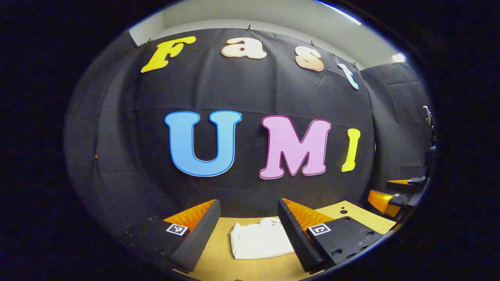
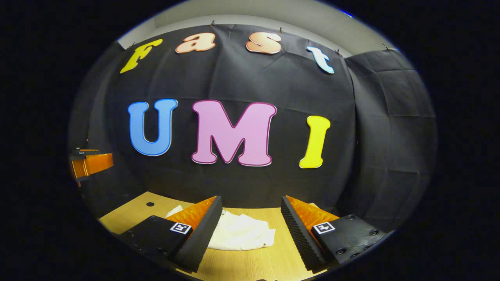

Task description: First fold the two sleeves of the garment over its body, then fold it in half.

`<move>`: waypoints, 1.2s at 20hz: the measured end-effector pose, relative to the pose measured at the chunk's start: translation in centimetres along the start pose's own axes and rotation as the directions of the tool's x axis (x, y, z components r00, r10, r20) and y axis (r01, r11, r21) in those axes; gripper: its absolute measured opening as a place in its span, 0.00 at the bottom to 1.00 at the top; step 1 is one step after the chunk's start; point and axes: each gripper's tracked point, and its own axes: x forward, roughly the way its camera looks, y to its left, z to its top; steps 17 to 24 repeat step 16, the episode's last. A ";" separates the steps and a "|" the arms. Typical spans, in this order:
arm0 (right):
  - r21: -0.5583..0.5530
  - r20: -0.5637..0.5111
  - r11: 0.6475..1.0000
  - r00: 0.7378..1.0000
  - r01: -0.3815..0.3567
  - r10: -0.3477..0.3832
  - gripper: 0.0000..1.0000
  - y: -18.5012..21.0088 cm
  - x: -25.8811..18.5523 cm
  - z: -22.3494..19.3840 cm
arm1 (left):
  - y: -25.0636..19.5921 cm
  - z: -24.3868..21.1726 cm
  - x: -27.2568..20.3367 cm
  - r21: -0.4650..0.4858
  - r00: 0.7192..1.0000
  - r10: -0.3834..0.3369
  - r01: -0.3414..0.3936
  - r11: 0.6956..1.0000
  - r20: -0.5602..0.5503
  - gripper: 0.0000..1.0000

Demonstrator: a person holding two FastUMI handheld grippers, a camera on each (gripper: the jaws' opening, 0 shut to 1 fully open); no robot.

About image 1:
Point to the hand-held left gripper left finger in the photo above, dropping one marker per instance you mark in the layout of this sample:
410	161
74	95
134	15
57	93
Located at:
199	238

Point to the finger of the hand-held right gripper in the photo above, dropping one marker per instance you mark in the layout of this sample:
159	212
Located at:
379	200
406	185

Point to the cream button shirt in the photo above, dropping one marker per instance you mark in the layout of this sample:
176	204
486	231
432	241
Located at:
258	242

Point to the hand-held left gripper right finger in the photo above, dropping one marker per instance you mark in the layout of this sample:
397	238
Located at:
295	238

